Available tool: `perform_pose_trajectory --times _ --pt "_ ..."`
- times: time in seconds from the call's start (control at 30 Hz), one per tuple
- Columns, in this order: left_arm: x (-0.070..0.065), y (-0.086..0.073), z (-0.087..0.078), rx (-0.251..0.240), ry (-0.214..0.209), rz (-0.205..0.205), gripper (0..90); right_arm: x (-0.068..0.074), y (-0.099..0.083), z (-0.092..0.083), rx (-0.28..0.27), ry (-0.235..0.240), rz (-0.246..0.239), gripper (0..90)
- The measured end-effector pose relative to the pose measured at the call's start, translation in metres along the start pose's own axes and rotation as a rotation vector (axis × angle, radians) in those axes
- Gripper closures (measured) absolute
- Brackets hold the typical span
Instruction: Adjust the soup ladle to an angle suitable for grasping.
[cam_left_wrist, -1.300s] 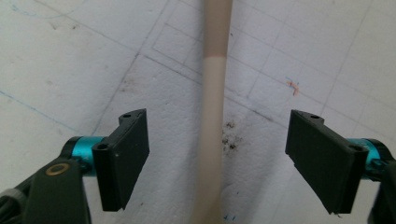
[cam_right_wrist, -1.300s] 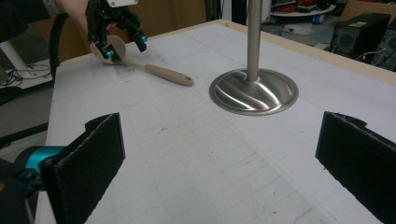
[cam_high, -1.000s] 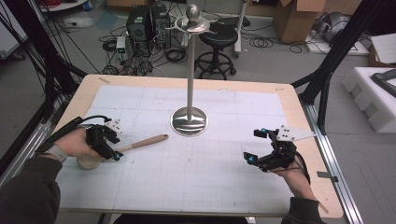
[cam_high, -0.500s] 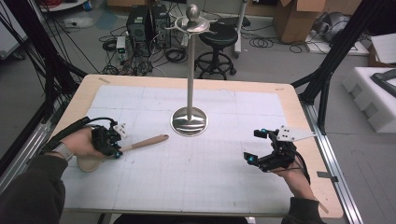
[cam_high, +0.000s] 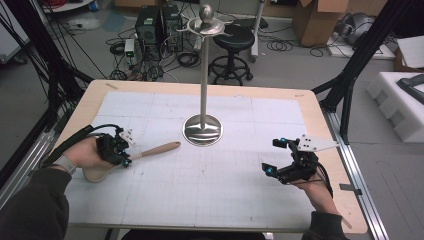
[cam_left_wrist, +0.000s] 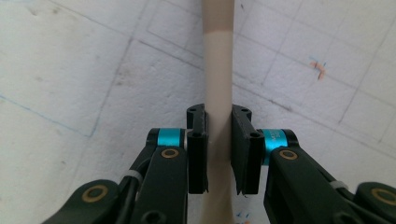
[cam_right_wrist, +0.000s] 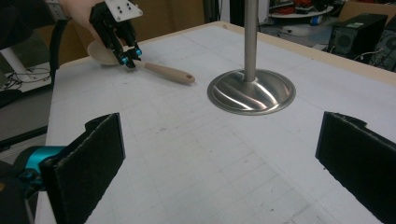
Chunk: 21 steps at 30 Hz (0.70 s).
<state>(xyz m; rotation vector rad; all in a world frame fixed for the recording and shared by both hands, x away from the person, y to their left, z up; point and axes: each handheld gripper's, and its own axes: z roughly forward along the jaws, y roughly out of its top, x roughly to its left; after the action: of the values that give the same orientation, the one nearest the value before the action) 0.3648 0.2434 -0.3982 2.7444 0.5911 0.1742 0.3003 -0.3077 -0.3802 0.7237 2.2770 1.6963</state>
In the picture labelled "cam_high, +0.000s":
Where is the black curved object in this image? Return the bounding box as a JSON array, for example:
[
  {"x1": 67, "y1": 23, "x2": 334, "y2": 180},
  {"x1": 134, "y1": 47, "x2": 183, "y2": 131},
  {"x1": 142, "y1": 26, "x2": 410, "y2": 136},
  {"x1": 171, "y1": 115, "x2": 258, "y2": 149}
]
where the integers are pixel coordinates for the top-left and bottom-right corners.
[{"x1": 396, "y1": 73, "x2": 424, "y2": 105}]

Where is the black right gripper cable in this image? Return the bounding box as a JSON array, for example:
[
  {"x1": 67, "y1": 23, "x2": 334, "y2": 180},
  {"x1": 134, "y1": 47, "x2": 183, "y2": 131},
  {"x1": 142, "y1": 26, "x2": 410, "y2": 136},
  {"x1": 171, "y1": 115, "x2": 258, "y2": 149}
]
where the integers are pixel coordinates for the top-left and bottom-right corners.
[{"x1": 314, "y1": 160, "x2": 335, "y2": 198}]

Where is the white stand pole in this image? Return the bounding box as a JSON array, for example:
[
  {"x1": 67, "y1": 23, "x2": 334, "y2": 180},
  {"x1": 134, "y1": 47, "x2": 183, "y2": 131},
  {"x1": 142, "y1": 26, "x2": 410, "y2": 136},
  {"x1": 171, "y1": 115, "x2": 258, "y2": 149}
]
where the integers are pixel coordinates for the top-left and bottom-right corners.
[{"x1": 250, "y1": 0, "x2": 267, "y2": 64}]

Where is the beige spoon with wooden handle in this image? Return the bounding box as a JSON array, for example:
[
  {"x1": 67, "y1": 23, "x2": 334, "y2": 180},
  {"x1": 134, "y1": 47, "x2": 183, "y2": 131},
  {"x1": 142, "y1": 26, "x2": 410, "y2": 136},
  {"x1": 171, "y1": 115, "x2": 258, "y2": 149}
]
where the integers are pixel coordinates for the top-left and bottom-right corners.
[{"x1": 81, "y1": 140, "x2": 182, "y2": 184}]

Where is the black coiled floor cable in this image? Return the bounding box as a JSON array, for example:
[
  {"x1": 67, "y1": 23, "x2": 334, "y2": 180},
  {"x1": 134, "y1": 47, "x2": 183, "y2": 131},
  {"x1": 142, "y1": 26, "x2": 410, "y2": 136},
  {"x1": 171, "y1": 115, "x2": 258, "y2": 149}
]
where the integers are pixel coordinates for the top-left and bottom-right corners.
[
  {"x1": 265, "y1": 37, "x2": 295, "y2": 53},
  {"x1": 175, "y1": 50, "x2": 202, "y2": 70}
]

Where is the black computer tower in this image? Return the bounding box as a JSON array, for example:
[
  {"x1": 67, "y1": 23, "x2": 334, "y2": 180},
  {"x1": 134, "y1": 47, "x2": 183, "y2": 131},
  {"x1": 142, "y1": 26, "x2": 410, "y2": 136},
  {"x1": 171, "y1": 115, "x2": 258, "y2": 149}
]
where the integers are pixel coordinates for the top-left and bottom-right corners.
[
  {"x1": 134, "y1": 5, "x2": 162, "y2": 52},
  {"x1": 161, "y1": 3, "x2": 185, "y2": 54}
]

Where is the small white green device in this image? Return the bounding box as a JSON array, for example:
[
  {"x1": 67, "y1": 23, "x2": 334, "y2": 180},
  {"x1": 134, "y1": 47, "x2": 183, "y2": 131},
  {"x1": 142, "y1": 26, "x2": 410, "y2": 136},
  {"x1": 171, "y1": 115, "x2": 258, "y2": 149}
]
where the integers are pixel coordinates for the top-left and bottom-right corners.
[{"x1": 123, "y1": 38, "x2": 137, "y2": 59}]

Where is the stainless steel utensil stand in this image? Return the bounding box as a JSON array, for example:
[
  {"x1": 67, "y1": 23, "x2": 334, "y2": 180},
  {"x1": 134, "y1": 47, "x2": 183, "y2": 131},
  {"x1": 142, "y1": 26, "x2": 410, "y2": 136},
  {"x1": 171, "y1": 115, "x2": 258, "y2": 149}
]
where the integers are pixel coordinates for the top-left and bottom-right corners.
[{"x1": 176, "y1": 3, "x2": 235, "y2": 147}]

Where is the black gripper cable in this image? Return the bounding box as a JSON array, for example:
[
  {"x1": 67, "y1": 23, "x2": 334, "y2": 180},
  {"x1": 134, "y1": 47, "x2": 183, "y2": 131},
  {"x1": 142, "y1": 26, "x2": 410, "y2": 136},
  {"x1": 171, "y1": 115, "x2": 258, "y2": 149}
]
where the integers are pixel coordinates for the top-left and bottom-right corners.
[
  {"x1": 42, "y1": 123, "x2": 123, "y2": 168},
  {"x1": 314, "y1": 160, "x2": 335, "y2": 198}
]

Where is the clear plastic bag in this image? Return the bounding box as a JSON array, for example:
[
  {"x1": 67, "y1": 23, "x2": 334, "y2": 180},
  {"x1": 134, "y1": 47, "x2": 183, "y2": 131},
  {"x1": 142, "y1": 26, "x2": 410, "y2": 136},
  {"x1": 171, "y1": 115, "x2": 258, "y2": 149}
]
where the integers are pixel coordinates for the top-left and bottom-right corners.
[{"x1": 67, "y1": 17, "x2": 102, "y2": 32}]

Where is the person's left hand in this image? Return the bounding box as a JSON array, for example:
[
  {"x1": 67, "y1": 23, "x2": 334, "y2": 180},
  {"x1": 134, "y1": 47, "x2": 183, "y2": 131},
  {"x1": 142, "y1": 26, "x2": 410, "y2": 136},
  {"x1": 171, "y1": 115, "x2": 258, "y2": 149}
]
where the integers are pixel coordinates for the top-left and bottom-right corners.
[{"x1": 62, "y1": 135, "x2": 116, "y2": 170}]

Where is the grey round device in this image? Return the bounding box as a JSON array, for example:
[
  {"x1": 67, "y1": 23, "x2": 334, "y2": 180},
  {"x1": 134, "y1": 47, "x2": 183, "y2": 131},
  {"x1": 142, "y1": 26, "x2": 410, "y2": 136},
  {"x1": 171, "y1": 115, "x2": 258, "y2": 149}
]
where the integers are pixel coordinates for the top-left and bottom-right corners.
[{"x1": 335, "y1": 12, "x2": 377, "y2": 46}]

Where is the white cabinet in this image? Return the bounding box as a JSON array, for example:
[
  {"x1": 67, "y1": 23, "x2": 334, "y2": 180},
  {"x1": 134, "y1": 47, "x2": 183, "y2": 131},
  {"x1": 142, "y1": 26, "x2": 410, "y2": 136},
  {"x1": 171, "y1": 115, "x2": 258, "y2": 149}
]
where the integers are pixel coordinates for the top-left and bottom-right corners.
[{"x1": 0, "y1": 0, "x2": 32, "y2": 65}]

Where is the white grid mat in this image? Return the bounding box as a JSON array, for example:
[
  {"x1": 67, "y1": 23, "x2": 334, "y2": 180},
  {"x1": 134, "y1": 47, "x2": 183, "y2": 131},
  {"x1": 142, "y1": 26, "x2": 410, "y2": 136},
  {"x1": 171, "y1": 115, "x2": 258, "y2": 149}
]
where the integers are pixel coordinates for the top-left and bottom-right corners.
[{"x1": 64, "y1": 90, "x2": 325, "y2": 232}]

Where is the black metal frame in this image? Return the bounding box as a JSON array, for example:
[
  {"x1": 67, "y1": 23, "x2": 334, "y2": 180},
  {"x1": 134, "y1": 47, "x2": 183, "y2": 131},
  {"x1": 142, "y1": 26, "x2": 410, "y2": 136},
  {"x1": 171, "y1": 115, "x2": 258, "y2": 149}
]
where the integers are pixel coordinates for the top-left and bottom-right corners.
[
  {"x1": 0, "y1": 0, "x2": 96, "y2": 136},
  {"x1": 311, "y1": 0, "x2": 415, "y2": 146}
]

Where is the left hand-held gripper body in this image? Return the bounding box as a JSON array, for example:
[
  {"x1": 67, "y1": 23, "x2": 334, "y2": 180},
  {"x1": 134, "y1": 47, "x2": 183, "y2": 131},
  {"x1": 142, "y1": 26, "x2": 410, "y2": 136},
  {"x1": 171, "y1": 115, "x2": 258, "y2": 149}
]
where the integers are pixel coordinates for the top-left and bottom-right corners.
[{"x1": 95, "y1": 127, "x2": 137, "y2": 167}]

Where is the cardboard box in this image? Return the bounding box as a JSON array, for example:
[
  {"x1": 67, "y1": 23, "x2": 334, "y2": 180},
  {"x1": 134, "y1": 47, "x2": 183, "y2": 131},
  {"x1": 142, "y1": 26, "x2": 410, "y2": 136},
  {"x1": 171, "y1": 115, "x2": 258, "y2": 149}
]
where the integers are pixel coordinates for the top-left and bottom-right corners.
[{"x1": 292, "y1": 0, "x2": 352, "y2": 48}]

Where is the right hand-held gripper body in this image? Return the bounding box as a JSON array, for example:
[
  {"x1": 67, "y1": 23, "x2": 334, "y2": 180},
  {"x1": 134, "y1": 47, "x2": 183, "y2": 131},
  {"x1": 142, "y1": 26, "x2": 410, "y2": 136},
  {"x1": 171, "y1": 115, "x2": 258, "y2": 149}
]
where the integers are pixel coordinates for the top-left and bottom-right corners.
[{"x1": 277, "y1": 133, "x2": 341, "y2": 186}]

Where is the white board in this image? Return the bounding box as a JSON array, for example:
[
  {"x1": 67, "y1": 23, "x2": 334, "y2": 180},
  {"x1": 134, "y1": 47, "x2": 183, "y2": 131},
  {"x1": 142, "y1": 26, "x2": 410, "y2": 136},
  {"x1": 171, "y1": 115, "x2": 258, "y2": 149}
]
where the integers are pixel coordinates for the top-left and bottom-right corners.
[{"x1": 396, "y1": 34, "x2": 424, "y2": 70}]

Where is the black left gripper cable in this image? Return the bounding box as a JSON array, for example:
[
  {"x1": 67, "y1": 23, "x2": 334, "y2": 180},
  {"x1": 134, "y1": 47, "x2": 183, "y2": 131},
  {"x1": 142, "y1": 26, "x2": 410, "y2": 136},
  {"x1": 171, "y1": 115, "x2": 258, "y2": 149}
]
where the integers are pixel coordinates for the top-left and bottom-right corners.
[{"x1": 42, "y1": 123, "x2": 123, "y2": 168}]

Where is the grey wristwatch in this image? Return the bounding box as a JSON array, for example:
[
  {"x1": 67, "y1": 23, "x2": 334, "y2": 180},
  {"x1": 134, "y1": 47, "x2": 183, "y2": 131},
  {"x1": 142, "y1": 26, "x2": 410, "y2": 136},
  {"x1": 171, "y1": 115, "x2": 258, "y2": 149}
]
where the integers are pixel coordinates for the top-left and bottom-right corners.
[{"x1": 52, "y1": 154, "x2": 78, "y2": 176}]

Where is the aluminium rail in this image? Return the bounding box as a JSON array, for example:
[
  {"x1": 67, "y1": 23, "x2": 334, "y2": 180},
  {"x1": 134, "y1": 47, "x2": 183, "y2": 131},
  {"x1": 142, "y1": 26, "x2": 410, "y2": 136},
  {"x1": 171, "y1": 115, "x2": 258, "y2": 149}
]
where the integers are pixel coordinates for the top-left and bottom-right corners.
[
  {"x1": 321, "y1": 108, "x2": 390, "y2": 240},
  {"x1": 0, "y1": 129, "x2": 57, "y2": 211}
]

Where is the white foam block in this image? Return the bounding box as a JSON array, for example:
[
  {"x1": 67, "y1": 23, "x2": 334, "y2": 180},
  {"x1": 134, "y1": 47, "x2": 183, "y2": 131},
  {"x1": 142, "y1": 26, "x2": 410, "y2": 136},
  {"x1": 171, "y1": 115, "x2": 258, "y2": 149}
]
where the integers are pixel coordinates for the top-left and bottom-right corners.
[{"x1": 366, "y1": 71, "x2": 424, "y2": 145}]

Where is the grey tape piece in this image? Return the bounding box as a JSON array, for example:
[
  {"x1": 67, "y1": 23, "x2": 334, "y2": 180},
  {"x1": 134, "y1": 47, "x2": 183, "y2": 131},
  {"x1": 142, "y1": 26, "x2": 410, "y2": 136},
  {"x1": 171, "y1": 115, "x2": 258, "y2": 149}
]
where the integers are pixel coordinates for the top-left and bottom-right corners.
[{"x1": 338, "y1": 182, "x2": 364, "y2": 197}]

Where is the black round stool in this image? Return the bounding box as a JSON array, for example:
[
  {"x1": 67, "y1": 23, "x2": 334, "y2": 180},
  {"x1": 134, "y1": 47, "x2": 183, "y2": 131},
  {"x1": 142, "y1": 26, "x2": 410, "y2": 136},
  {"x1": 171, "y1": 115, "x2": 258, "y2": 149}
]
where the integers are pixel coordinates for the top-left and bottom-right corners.
[{"x1": 207, "y1": 23, "x2": 256, "y2": 87}]

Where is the person's right hand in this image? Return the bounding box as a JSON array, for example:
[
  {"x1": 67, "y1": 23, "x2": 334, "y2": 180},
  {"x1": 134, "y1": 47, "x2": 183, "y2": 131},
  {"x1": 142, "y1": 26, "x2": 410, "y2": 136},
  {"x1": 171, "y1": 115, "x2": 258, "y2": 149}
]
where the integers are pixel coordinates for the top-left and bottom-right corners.
[{"x1": 292, "y1": 177, "x2": 338, "y2": 215}]

